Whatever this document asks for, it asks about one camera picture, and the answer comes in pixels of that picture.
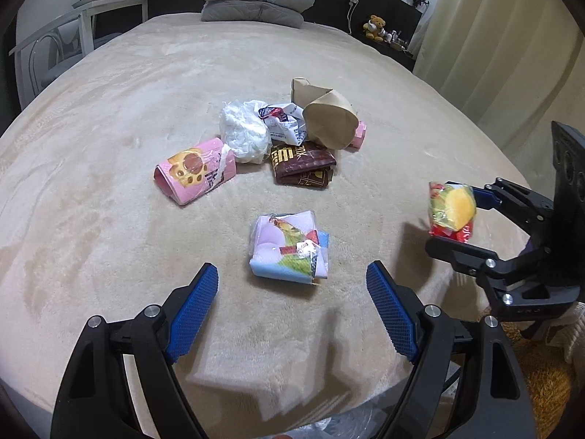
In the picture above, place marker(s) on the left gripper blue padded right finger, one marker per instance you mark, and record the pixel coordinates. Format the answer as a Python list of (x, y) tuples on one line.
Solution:
[(492, 400)]

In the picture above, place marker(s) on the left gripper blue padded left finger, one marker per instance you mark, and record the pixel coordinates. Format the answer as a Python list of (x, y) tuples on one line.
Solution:
[(94, 399)]

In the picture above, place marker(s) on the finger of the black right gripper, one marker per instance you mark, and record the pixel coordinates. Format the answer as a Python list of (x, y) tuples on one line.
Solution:
[(519, 204), (463, 258)]

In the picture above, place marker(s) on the red yellow chip bag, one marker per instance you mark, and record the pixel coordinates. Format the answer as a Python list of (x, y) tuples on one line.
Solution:
[(452, 209)]

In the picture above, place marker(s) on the light blue cartoon packet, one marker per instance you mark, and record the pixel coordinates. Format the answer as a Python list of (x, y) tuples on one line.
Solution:
[(289, 247)]

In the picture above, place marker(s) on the pink small wrapper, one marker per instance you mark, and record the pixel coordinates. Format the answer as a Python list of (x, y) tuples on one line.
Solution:
[(359, 136)]

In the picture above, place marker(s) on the brown gold snack packet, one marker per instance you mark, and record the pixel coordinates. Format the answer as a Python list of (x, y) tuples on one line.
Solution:
[(308, 165)]

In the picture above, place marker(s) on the crushed brown paper cup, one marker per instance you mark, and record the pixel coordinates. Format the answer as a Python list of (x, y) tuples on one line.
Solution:
[(330, 119)]

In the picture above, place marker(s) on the pink paw print wrapper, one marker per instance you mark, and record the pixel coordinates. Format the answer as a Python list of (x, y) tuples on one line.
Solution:
[(191, 173)]

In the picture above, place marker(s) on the trash bin with clear bag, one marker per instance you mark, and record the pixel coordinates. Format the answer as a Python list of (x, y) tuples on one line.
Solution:
[(363, 421)]

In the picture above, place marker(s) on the orange fuzzy rug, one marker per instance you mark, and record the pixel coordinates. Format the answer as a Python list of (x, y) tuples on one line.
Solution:
[(554, 373)]

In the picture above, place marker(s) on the cream curtain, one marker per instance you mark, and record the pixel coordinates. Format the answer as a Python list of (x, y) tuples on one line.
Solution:
[(512, 67)]

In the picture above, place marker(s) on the beige bed blanket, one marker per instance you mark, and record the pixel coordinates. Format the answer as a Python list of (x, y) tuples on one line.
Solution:
[(85, 230)]

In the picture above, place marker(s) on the small items on nightstand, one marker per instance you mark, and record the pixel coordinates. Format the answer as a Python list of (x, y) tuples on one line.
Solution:
[(395, 42)]

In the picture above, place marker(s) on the white blue snack wrapper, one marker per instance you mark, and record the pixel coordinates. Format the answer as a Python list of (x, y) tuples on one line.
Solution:
[(285, 123)]

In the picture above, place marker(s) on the black figurine on headboard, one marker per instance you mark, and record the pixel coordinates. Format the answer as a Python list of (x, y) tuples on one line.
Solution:
[(419, 3)]

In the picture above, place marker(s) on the brown teddy bear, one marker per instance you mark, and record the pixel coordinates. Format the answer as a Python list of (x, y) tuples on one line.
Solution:
[(374, 29)]

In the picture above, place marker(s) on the white crumpled tissue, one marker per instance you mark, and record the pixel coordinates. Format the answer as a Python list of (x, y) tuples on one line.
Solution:
[(244, 132)]

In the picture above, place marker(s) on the white chair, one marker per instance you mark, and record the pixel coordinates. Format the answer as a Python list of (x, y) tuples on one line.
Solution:
[(50, 57)]

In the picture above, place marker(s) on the white side table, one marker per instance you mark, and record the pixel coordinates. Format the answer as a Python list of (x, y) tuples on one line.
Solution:
[(80, 17)]

